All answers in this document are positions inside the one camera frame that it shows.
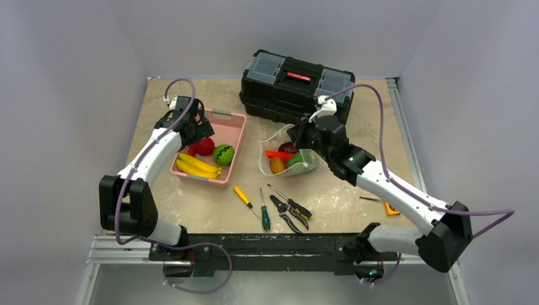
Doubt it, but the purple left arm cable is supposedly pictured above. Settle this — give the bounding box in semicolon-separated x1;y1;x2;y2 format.
113;78;197;247

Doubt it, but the black plastic toolbox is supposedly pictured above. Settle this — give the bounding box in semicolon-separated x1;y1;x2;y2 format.
239;50;355;124

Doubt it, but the yellow handled screwdriver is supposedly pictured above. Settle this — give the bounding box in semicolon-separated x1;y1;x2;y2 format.
234;186;260;219

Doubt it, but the pink plastic basket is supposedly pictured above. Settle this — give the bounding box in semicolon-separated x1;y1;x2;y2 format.
170;108;247;187

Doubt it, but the yellow toy banana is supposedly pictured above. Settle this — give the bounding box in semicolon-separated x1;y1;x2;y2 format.
175;159;222;179
176;153;222;175

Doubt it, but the green toy bell pepper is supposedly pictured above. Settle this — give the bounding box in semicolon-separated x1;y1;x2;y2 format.
286;149;318;174

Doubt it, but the yellow toy banana upper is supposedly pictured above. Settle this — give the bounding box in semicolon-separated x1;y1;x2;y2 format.
176;153;222;175

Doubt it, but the green handled screwdriver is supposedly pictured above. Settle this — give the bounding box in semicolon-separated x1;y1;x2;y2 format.
259;188;271;232

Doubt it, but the yellow tape measure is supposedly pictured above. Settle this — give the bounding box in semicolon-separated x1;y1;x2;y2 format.
360;196;400;216

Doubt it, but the red toy pomegranate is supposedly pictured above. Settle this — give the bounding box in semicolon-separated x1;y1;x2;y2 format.
278;142;299;154

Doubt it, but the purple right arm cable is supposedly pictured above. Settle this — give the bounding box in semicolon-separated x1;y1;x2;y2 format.
325;83;515;239

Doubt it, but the red toy bell pepper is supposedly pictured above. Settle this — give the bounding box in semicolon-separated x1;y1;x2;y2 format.
192;138;215;156

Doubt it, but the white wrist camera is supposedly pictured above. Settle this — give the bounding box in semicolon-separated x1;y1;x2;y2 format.
163;97;177;110
308;95;337;123

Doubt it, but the clear zip top bag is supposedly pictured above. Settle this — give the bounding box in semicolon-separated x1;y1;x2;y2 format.
259;124;319;178

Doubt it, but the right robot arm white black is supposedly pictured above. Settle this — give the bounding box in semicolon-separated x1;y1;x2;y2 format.
287;116;472;273

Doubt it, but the orange toy fruit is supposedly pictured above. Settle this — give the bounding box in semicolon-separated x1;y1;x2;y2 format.
269;157;287;175

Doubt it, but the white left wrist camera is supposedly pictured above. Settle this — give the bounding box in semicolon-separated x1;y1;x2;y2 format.
163;97;177;110

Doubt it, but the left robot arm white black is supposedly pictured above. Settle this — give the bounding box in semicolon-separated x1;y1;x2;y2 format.
99;95;214;260

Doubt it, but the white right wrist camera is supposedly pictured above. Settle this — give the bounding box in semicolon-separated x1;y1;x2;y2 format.
308;95;337;123

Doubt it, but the green toy melon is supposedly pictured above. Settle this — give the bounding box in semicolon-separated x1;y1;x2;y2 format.
213;144;235;166

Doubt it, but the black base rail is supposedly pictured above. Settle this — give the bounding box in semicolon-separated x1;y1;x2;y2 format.
149;233;397;279

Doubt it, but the yellow toy banana lower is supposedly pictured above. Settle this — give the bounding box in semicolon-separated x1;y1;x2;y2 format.
175;159;222;179

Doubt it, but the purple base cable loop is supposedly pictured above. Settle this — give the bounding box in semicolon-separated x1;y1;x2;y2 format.
162;241;235;296

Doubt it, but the black orange screwdriver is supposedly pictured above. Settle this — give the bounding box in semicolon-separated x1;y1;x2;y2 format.
267;184;312;220

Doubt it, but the orange toy carrot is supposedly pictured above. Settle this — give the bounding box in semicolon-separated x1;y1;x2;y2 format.
264;150;295;163

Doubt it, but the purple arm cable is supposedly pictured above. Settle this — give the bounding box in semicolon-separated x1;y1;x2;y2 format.
113;78;197;247
325;83;515;239

